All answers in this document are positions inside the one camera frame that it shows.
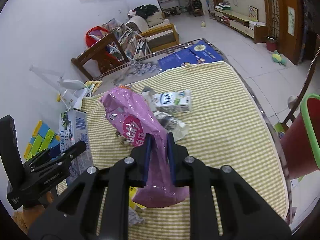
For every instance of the blue toy block board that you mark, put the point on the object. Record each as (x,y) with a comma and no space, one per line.
(43,137)

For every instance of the red green trash bin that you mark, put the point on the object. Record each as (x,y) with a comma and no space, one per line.
(300,142)

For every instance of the white desk lamp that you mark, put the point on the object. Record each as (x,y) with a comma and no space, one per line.
(71,92)

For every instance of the purple pocky snack bag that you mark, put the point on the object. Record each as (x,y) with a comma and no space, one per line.
(130,114)

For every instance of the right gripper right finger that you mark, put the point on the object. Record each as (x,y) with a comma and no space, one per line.
(222,204)

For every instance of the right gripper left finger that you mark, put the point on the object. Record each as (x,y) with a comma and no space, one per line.
(96,205)

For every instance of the small red bin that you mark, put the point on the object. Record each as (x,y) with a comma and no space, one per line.
(271,43)

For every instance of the tissue pack wrapper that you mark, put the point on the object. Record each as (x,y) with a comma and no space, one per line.
(172,124)

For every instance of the brown snack wrapper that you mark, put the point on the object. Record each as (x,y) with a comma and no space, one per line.
(122,139)

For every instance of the blue book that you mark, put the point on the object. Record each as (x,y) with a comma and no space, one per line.
(199,53)

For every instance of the tv cabinet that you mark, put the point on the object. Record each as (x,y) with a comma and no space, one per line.
(249,26)

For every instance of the carved wooden chair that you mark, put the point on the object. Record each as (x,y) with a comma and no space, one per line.
(294,102)

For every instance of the dark wooden chair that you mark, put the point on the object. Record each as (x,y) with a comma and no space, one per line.
(97,52)

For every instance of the wooden sofa with cushions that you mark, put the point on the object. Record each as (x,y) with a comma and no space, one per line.
(149,21)

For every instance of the person's hand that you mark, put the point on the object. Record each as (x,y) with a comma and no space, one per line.
(26,218)

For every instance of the printed white paper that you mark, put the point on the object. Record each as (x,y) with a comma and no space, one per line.
(133,218)

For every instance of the book rack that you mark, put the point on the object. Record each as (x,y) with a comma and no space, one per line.
(132,43)

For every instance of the red bag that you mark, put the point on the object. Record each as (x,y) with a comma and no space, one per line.
(95,34)

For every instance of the green stuffed toy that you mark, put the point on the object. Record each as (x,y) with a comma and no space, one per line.
(277,58)

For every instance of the white blue cardboard box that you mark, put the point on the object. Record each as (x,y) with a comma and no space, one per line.
(73,128)

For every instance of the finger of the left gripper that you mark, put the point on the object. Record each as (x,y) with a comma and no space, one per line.
(50,157)

